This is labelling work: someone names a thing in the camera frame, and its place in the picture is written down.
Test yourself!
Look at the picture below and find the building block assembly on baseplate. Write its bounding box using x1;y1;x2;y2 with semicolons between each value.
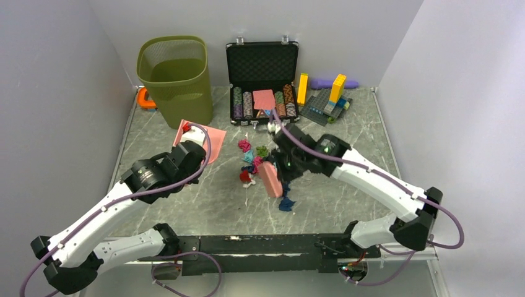
300;74;353;126

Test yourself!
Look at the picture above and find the dark blue scrap pair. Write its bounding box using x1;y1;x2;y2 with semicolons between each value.
279;197;295;212
282;183;290;197

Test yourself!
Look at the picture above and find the pink plastic dustpan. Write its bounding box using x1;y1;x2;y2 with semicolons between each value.
173;119;226;165

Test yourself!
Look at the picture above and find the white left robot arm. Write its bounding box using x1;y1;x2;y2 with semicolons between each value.
31;140;210;295

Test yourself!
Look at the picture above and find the dark blue scrap pair left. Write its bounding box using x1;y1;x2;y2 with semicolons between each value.
279;197;295;212

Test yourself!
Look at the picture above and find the magenta paper scrap by handle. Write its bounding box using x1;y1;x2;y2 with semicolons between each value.
252;156;264;174

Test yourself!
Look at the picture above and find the pink card stack in case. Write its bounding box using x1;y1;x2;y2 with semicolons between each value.
252;89;276;110

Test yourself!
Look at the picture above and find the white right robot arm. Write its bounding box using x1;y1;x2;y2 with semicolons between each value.
268;124;443;257

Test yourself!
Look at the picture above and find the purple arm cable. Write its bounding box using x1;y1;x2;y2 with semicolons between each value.
271;109;466;288
19;123;223;297

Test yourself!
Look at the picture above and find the purple cylinder toy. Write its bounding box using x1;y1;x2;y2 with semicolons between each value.
309;79;360;90

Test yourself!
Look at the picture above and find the dark blue scrap pair right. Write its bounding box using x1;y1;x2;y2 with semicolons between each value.
282;183;290;197

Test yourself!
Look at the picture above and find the green paper scrap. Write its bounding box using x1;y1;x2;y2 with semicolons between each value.
256;146;269;158

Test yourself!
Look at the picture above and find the olive green mesh wastebasket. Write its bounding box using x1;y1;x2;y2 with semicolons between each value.
136;35;213;129

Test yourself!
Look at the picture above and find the pink plastic hand brush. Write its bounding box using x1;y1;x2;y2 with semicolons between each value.
257;161;283;198

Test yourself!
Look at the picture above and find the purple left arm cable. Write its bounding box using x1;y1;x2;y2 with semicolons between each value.
19;123;223;297

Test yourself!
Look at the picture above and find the black poker chip case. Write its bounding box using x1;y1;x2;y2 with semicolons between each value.
225;35;300;130

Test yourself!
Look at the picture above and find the black paper scrap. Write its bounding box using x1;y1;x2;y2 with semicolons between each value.
263;152;276;166

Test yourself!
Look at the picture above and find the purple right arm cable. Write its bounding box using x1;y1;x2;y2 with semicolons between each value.
271;109;466;288

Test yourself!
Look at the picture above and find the dark blue paper scrap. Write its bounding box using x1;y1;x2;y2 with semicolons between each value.
241;165;256;174

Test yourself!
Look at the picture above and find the magenta paper scrap left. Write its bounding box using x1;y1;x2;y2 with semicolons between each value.
238;139;251;153

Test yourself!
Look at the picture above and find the orange plastic handle object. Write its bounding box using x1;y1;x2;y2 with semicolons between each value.
136;87;157;111

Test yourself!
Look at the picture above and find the yellow tall building block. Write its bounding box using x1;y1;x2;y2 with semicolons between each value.
297;73;308;106

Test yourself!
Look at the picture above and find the white twisted paper scrap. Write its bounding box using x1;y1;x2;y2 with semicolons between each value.
243;179;256;188

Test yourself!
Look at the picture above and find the light blue paper scrap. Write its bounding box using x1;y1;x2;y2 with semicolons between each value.
242;149;254;164

